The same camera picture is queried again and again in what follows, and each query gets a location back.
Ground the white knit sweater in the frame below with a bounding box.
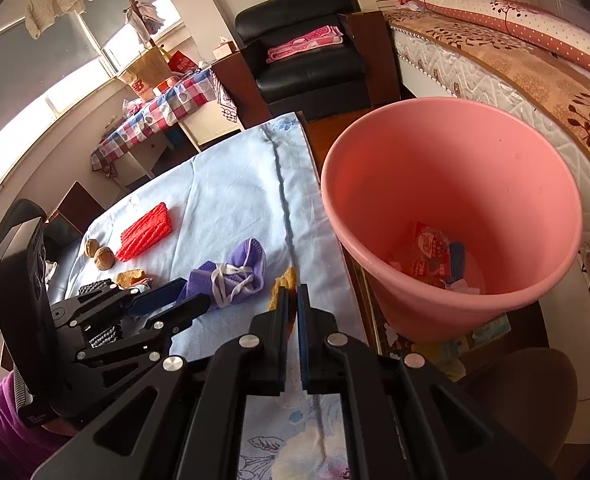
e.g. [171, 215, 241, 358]
[24, 0, 96, 40]

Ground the tissue box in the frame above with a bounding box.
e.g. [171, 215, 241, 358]
[212, 37, 236, 61]

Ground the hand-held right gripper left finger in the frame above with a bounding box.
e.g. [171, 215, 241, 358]
[32, 285, 292, 480]

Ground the shallow cardboard box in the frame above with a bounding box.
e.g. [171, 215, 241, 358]
[360, 260, 514, 382]

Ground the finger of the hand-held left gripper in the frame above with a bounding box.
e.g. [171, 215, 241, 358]
[74, 293, 212, 367]
[50, 276, 189, 329]

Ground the wooden side table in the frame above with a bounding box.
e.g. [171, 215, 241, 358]
[48, 181, 106, 236]

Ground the pink plastic bucket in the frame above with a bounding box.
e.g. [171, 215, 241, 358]
[320, 99, 585, 345]

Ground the brown leaf pattern blanket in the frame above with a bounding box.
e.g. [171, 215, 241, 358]
[385, 7, 590, 187]

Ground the blue foam net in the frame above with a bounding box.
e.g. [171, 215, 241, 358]
[445, 241, 468, 286]

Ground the person's left forearm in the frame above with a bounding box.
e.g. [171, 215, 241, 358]
[0, 370, 78, 480]

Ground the brown paper bag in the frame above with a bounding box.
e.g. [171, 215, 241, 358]
[118, 47, 171, 101]

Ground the brown stool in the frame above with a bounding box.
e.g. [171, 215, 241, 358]
[467, 347, 578, 466]

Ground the checkered tablecloth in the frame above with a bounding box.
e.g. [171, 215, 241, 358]
[90, 67, 239, 176]

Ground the black leather armchair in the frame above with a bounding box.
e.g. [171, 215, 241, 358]
[210, 0, 401, 127]

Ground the wooden coat rack with clothes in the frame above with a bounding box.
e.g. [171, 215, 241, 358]
[104, 0, 169, 51]

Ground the clear red snack wrapper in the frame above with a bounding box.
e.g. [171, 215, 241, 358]
[405, 221, 456, 289]

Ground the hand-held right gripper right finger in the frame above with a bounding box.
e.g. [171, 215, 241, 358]
[296, 284, 556, 480]

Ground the white bed with mattress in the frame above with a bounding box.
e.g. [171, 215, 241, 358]
[340, 0, 590, 403]

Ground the pink white dotted quilt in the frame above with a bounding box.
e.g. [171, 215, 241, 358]
[395, 0, 590, 87]

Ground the purple face mask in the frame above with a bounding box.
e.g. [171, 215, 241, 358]
[175, 237, 267, 311]

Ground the white desk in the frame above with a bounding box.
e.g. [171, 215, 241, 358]
[108, 110, 241, 191]

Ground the pink folded towel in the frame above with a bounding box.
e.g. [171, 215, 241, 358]
[266, 25, 346, 65]

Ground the red gift bag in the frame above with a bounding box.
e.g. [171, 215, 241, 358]
[167, 50, 196, 75]

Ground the black leather sofa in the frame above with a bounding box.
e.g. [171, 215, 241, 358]
[40, 232, 87, 311]

